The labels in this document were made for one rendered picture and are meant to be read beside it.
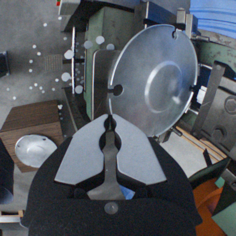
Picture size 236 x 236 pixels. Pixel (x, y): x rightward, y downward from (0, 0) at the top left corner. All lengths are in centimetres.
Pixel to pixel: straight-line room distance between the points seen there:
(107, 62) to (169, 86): 16
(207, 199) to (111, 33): 69
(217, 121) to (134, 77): 18
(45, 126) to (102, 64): 59
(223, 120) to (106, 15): 35
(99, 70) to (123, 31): 20
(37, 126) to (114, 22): 62
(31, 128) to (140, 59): 65
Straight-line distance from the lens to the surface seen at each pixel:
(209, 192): 59
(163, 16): 39
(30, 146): 81
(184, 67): 34
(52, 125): 73
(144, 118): 29
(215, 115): 26
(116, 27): 36
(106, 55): 20
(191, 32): 41
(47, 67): 81
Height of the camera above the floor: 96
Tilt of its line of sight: 48 degrees down
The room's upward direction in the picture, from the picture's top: 137 degrees clockwise
